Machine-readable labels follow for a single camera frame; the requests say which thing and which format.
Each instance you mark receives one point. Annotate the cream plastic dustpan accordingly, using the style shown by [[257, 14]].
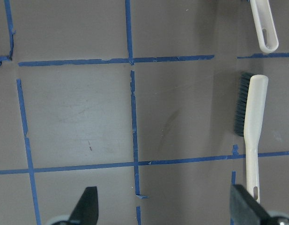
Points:
[[264, 25]]

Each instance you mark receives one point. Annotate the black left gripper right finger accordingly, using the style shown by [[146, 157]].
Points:
[[244, 210]]

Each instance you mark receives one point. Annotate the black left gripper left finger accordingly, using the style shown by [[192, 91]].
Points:
[[86, 210]]

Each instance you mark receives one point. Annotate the cream hand brush dark bristles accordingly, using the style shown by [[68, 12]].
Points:
[[248, 124]]

